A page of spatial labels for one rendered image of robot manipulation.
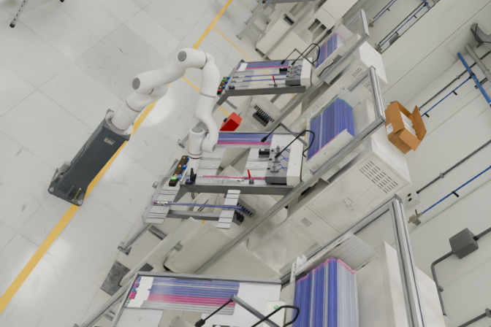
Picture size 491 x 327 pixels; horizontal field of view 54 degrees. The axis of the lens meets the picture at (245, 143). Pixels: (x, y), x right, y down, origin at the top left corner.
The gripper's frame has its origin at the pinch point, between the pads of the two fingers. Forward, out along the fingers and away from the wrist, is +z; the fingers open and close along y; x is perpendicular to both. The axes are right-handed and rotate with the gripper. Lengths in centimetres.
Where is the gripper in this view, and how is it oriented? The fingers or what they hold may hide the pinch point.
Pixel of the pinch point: (193, 177)
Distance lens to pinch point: 277.9
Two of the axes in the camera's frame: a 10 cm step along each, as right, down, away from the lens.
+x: 9.8, 1.9, -0.7
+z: -1.2, 8.5, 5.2
